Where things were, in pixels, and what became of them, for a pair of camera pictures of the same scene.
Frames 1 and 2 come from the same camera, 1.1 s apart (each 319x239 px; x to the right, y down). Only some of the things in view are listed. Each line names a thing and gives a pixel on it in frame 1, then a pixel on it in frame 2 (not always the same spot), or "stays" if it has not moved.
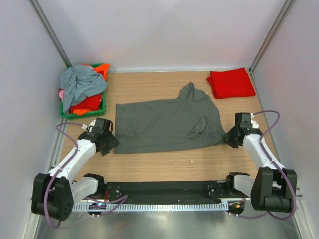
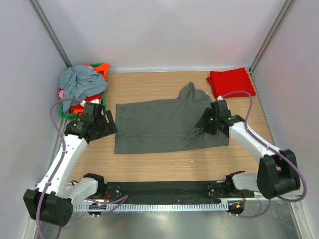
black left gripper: x=112 y=143 → x=107 y=131
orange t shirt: x=102 y=69 stays
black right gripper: x=228 y=138 → x=203 y=122
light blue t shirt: x=78 y=81 stays
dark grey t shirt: x=191 y=120 stays
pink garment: x=61 y=94 stays
